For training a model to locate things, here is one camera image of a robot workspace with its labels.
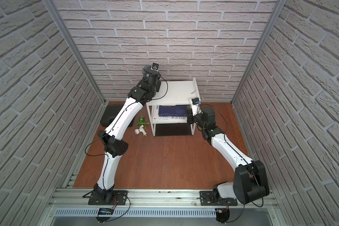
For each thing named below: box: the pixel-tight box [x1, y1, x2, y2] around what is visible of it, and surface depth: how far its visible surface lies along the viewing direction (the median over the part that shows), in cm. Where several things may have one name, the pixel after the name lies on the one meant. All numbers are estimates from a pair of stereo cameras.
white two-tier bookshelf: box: [145, 77, 201, 137], surface depth 78 cm
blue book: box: [158, 104, 188, 117], surface depth 90 cm
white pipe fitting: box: [134, 124, 148, 138], surface depth 100 cm
